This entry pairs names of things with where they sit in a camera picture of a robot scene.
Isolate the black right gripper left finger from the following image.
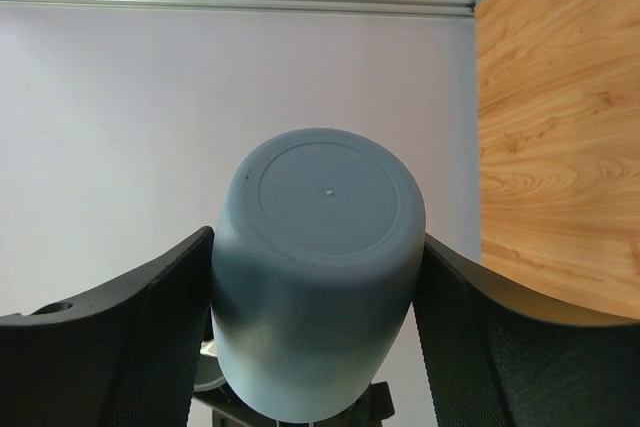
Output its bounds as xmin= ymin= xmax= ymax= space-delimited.
xmin=1 ymin=227 xmax=214 ymax=426

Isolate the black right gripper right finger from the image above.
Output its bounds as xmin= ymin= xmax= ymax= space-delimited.
xmin=413 ymin=236 xmax=639 ymax=426

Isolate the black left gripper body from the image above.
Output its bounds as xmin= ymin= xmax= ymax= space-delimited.
xmin=192 ymin=339 xmax=396 ymax=427

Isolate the blue plastic cup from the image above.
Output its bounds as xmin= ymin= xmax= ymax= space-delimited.
xmin=211 ymin=128 xmax=426 ymax=423

